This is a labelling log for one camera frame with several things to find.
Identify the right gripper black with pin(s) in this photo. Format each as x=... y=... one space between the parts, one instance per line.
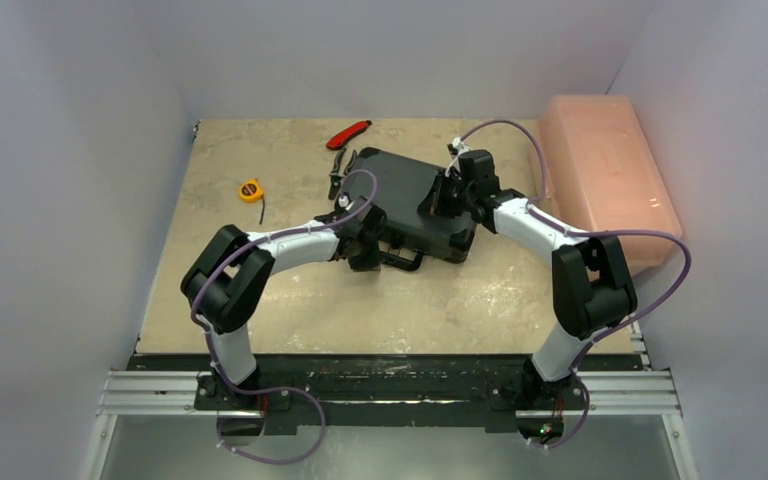
x=446 y=199

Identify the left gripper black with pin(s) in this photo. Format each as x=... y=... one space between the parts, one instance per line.
x=370 y=262

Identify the black poker set case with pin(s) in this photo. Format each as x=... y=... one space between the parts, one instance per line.
x=410 y=234

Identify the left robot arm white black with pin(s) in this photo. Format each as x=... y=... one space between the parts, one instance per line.
x=224 y=286

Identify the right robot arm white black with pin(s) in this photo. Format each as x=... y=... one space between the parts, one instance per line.
x=591 y=285

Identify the black pliers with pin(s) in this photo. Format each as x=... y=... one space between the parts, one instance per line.
x=337 y=173

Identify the yellow tape measure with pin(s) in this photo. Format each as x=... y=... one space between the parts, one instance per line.
x=251 y=192

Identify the pink plastic storage box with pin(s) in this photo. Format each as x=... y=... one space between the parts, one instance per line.
x=597 y=167

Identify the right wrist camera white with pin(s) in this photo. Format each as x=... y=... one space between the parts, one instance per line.
x=457 y=147

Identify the red handled knife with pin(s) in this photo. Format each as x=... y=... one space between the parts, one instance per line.
x=342 y=138

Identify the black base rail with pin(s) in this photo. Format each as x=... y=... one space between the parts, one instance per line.
x=377 y=390

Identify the aluminium frame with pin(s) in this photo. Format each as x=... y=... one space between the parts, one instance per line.
x=631 y=427

